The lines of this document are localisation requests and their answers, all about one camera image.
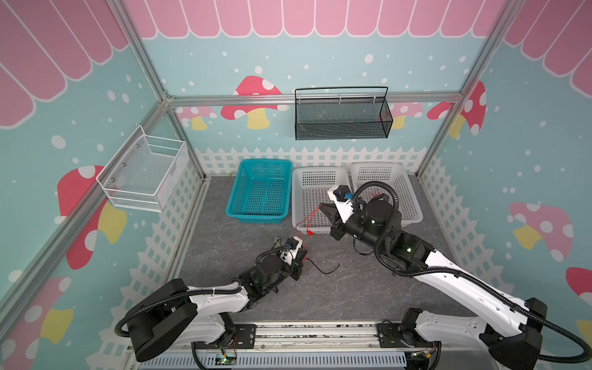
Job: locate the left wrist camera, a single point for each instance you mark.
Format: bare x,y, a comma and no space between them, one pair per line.
293,249

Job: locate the white plastic basket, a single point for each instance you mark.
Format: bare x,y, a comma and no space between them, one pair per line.
309,190
395,176

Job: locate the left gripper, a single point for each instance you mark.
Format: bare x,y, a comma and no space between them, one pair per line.
298,267

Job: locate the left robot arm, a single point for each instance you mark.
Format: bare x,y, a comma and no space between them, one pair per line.
176,314

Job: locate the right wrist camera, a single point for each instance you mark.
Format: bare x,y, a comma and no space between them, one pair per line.
341,198

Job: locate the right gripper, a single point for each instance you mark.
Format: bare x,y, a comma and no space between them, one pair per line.
335,222

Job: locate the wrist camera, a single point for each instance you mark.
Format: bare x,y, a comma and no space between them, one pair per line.
293,249
341,198

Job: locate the middle white plastic basket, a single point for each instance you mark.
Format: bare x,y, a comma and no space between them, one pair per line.
309,190

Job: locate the right white plastic basket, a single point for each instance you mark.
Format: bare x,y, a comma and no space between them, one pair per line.
395,176

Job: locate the teal plastic basket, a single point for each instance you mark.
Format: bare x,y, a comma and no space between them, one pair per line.
261,191

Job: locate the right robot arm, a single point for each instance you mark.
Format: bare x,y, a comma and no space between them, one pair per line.
514,332

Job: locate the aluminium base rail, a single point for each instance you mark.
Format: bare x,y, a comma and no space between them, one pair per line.
323,335

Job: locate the white wire mesh wall basket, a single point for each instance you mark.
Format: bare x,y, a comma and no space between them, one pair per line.
144,172

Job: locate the black wire mesh wall basket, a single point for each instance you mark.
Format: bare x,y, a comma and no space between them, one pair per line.
342,113

